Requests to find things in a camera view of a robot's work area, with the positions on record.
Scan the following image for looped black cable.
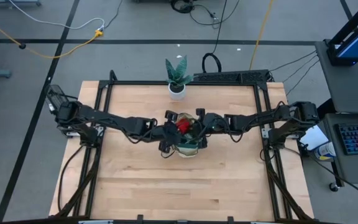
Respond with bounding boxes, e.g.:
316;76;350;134
201;0;229;75

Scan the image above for beige green canvas gardening bag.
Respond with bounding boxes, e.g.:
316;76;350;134
173;111;205;159

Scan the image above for red black gardening glove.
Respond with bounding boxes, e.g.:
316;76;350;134
175;118;192;135

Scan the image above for white paper sheet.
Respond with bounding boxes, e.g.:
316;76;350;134
299;126;331;152

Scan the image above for long black floor cable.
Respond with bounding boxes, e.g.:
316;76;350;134
309;155;358;202

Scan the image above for black cable coil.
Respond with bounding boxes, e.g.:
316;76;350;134
170;0;222;30

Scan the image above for black power supply box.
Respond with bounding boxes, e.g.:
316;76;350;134
47;84;68;108

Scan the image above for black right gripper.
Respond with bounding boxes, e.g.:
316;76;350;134
190;108;226;147

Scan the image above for yellow extension cable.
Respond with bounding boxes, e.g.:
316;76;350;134
0;11;104;59

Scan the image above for thin black cable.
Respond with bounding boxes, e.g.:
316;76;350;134
285;59;321;95
270;50;318;72
282;55;319;84
103;0;124;30

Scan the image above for yellow hanging cord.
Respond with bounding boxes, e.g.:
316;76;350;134
249;0;275;71

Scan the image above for white power cable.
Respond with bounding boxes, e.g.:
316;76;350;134
9;0;106;32

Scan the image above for grey monitor desk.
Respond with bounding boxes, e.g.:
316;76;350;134
314;40;358;114

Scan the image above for white yellow canister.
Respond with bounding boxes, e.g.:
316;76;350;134
314;141;337;162

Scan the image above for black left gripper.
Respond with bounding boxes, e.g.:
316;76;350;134
152;111;181;153

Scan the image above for snake plant in white pot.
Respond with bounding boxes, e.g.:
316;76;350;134
165;55;195;101

